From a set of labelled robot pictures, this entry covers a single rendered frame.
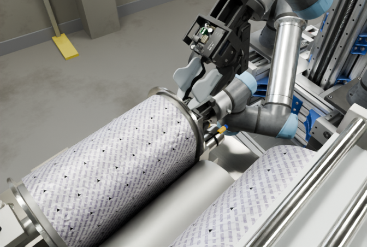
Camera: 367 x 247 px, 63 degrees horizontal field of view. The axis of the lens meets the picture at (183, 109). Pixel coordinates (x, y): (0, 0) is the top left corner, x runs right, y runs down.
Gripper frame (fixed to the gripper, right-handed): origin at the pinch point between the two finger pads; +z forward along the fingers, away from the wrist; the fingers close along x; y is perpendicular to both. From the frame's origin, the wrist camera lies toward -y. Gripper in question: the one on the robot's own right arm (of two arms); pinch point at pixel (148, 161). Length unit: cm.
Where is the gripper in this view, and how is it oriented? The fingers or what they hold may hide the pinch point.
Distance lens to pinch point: 68.5
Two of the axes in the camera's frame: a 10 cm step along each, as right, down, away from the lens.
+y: 0.0, -6.8, -7.4
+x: 6.9, 5.3, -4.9
